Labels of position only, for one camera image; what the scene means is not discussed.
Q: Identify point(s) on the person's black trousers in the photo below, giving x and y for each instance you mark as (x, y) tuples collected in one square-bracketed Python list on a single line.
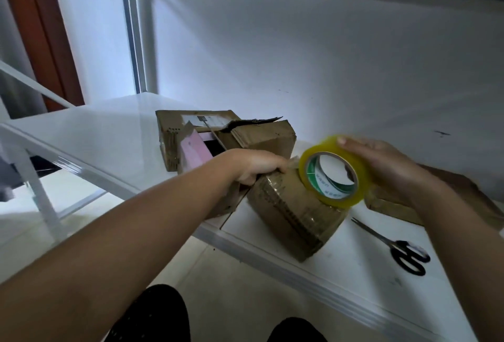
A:
[(157, 318)]

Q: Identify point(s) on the person's right hand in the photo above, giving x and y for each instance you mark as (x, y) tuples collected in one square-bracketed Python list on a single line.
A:
[(386, 166)]

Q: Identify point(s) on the perforated white metal rack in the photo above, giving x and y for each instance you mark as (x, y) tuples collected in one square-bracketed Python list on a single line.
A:
[(23, 164)]

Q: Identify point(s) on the long cardboard box white label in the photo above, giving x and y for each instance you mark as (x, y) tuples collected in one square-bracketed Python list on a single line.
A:
[(169, 129)]

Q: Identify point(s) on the person's left forearm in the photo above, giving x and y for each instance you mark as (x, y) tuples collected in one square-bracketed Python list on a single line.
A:
[(102, 267)]

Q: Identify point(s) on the pink carton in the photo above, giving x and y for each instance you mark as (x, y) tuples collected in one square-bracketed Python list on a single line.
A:
[(193, 149)]

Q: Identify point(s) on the red-brown door frame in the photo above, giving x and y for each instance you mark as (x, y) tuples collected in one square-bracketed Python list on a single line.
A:
[(39, 23)]

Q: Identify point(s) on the white metal shelf rack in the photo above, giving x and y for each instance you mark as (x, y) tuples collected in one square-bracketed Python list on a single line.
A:
[(86, 141)]

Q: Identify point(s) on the yellow tape roll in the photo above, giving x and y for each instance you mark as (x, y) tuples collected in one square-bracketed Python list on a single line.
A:
[(362, 163)]

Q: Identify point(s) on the person's right forearm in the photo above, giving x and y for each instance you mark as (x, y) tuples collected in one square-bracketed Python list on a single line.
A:
[(464, 267)]

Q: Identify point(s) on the small cardboard box red label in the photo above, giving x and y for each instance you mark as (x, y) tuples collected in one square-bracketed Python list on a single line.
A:
[(295, 216)]

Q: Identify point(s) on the person's left hand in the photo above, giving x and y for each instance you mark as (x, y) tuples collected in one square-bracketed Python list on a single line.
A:
[(252, 166)]

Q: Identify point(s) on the corrugated cardboard box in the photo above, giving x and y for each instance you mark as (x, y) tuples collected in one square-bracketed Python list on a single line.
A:
[(268, 137)]

